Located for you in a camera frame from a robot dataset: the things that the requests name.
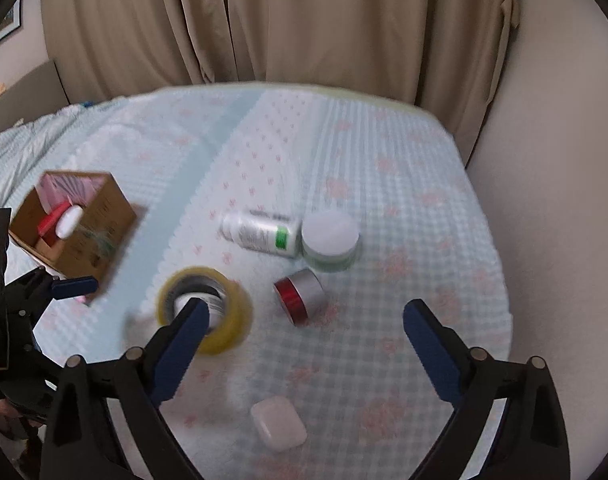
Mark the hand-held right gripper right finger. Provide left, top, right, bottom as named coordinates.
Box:
left=403, top=298, right=571, bottom=480

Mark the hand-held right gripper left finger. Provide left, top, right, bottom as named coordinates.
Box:
left=38, top=297, right=211, bottom=480

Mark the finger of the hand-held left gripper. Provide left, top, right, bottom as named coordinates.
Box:
left=6, top=266, right=98, bottom=333

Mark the brown cardboard box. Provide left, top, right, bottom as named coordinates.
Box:
left=8, top=170, right=137, bottom=293

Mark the yellow tape roll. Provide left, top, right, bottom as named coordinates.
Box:
left=156, top=266, right=255, bottom=357

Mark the red bottle with white cap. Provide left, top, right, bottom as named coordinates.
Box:
left=38, top=201, right=85, bottom=241

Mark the pink packet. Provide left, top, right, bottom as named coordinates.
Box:
left=38, top=174, right=103, bottom=212

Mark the white earbuds case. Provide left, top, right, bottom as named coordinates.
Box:
left=250, top=396, right=307, bottom=450

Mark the red and silver round tin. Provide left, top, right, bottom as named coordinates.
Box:
left=273, top=268, right=327, bottom=326

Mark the white bottle with green label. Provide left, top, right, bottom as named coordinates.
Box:
left=220, top=210, right=305, bottom=259

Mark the green jar with white lid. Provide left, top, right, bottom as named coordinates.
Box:
left=301, top=210, right=361, bottom=274

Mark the light blue printed blanket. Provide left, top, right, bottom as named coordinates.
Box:
left=0, top=81, right=515, bottom=480

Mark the grey board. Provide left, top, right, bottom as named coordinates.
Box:
left=0, top=59, right=70, bottom=128

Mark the beige curtain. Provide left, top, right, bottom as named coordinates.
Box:
left=41, top=0, right=522, bottom=168

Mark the framed wall picture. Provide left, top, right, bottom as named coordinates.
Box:
left=0, top=0, right=23, bottom=55

